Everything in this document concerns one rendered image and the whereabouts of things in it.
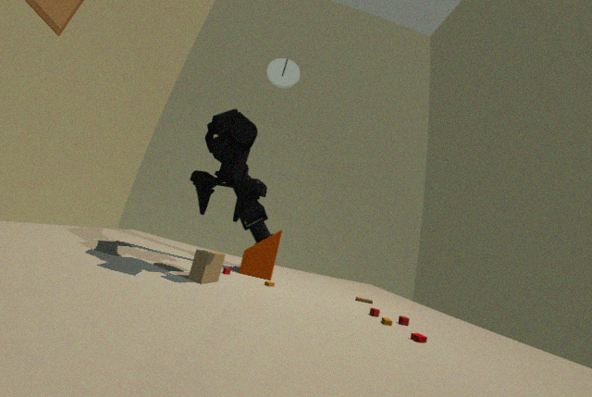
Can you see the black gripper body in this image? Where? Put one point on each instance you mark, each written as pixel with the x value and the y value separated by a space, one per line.
pixel 231 171

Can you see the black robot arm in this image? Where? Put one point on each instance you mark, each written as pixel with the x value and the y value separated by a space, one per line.
pixel 236 134

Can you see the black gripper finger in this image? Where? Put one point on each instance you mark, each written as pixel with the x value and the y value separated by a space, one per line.
pixel 203 193
pixel 244 198

